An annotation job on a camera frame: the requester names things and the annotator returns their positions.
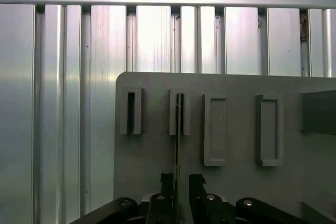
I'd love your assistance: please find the grey parts rack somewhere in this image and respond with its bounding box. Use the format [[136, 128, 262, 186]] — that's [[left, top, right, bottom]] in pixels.
[[112, 71, 336, 224]]

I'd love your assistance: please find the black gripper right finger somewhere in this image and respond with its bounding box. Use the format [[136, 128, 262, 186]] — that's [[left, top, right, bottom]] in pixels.
[[188, 174, 312, 224]]

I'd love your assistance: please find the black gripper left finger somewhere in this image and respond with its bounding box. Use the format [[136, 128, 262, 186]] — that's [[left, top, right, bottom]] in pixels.
[[69, 173, 176, 224]]

